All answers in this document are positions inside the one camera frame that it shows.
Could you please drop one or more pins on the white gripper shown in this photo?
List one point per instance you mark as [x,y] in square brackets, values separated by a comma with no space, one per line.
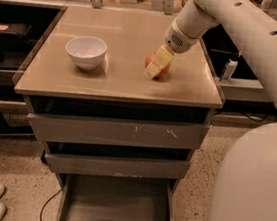
[179,39]

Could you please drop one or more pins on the red apple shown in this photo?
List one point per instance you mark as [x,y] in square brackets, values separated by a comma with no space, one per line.
[163,72]

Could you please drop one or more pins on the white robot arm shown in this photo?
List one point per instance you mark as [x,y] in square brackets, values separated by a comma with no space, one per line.
[246,183]

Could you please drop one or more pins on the top grey drawer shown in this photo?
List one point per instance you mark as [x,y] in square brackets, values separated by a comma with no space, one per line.
[110,131]

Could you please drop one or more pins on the grey drawer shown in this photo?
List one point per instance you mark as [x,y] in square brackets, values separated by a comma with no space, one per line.
[110,131]
[105,198]
[121,167]

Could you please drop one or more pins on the grey drawer cabinet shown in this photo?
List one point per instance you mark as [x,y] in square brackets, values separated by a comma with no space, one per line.
[52,84]

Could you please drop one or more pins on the middle grey drawer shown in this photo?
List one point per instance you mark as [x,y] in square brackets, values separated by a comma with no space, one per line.
[121,167]

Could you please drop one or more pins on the bottom grey drawer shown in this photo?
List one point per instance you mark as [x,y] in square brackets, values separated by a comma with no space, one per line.
[105,198]

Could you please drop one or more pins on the white bottle with nozzle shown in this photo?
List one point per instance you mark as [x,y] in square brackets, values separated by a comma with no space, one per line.
[229,68]

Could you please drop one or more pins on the white ceramic bowl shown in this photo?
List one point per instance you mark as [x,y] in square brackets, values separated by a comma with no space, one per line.
[86,52]

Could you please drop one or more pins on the dark flat box on shelf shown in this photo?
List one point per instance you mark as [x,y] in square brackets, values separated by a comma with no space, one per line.
[14,29]

